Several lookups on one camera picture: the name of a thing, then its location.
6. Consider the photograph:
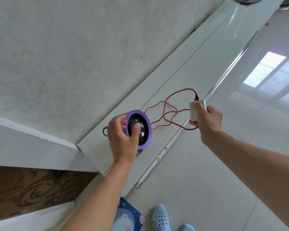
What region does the person's right hand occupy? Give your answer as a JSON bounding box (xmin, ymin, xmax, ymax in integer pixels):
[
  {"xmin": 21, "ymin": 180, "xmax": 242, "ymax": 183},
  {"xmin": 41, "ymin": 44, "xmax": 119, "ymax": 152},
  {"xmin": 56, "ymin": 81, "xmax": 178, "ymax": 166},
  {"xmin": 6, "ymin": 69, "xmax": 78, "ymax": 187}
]
[{"xmin": 189, "ymin": 101, "xmax": 223, "ymax": 145}]

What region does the person's left hand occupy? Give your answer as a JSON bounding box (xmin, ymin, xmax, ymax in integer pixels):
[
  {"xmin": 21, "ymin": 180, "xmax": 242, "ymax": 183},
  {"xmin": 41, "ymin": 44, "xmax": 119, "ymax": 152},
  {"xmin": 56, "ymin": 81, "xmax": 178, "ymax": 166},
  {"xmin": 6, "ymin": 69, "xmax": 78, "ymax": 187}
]
[{"xmin": 107, "ymin": 115, "xmax": 141, "ymax": 167}]

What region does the purple ring desk fan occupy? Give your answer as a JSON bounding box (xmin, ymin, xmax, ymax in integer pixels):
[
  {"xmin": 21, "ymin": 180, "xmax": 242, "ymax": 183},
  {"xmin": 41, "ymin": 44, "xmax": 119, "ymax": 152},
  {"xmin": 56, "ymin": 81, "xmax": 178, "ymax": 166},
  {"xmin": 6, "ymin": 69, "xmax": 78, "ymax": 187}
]
[{"xmin": 108, "ymin": 110, "xmax": 152, "ymax": 157}]

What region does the white power bank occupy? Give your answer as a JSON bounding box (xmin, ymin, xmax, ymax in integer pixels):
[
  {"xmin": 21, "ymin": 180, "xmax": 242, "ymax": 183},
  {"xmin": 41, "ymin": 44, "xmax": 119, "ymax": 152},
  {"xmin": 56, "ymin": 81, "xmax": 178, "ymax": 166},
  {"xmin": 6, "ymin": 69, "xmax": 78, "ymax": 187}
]
[{"xmin": 189, "ymin": 100, "xmax": 207, "ymax": 122}]

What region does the person's right forearm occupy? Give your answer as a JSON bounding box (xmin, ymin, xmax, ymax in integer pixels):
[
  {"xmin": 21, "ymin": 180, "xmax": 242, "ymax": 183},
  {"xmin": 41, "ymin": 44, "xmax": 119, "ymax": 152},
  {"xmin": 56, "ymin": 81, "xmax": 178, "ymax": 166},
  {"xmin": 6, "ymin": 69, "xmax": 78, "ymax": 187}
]
[{"xmin": 201, "ymin": 129, "xmax": 289, "ymax": 231}]

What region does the person's left forearm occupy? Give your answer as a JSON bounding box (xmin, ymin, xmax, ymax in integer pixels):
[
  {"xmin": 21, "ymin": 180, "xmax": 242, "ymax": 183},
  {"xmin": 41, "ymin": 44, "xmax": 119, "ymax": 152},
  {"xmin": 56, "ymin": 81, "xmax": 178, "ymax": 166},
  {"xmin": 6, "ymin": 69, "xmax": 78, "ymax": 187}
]
[{"xmin": 60, "ymin": 161, "xmax": 136, "ymax": 231}]

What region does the white low cabinet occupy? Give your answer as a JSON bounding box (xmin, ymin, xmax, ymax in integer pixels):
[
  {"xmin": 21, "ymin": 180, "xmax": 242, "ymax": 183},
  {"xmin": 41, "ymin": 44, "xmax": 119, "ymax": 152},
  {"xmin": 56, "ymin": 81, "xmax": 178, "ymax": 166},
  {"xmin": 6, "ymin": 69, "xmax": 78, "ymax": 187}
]
[{"xmin": 76, "ymin": 0, "xmax": 287, "ymax": 197}]

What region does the blue cartoon print mat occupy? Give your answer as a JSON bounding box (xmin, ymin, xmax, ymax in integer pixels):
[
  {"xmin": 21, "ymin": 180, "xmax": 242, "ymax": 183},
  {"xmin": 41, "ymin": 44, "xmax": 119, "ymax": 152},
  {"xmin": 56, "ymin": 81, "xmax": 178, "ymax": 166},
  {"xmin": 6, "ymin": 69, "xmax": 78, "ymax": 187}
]
[{"xmin": 113, "ymin": 197, "xmax": 145, "ymax": 231}]

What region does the white ledge board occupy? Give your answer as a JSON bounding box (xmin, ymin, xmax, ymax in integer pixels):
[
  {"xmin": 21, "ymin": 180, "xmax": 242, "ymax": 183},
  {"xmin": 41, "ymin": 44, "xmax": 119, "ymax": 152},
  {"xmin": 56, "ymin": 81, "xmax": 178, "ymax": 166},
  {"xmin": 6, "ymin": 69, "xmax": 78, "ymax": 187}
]
[{"xmin": 0, "ymin": 114, "xmax": 100, "ymax": 173}]

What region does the brown wood grain panel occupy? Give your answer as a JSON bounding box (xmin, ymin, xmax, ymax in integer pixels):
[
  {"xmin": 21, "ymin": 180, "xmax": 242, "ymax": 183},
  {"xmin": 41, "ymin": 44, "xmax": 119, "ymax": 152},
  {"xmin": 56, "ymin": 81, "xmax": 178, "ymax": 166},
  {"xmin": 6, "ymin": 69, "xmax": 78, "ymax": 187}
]
[{"xmin": 0, "ymin": 165, "xmax": 98, "ymax": 221}]

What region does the red cable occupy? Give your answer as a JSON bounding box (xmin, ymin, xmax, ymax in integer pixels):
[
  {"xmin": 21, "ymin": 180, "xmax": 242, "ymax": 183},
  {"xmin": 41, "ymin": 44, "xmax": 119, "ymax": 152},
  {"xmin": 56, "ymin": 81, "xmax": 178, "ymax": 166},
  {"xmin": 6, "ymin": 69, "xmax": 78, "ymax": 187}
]
[{"xmin": 102, "ymin": 88, "xmax": 203, "ymax": 138}]

